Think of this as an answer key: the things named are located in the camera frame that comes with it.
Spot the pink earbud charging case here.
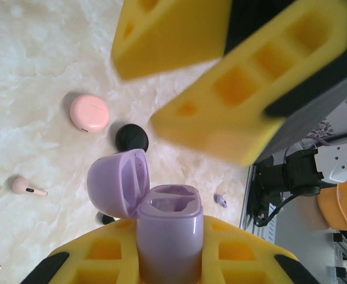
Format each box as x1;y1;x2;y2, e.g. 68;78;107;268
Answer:
69;93;111;134

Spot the metal shelf rack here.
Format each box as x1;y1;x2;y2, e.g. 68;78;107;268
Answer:
326;232;347;284

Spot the small black screw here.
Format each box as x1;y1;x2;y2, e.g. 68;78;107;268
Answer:
94;211;117;227

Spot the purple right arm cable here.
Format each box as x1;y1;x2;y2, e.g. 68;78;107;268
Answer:
284;137;332;167

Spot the black earbud charging case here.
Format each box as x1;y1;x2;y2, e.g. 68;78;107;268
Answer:
114;124;150;154

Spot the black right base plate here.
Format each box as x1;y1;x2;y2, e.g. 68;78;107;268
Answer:
249;163;271;222

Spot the orange plastic container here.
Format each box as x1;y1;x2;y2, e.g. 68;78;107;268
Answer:
316;178;347;233

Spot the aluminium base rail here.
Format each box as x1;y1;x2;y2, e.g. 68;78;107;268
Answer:
239;169;278;241

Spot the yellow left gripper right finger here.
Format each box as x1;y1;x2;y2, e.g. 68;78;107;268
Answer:
197;215;322;284

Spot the purple earbud charging case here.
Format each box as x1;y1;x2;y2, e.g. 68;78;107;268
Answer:
86;149;205;284

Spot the purple wireless earbud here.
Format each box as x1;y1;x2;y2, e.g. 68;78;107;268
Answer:
214;193;229;208

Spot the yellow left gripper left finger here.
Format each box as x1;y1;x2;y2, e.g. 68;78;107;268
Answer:
21;218;145;284

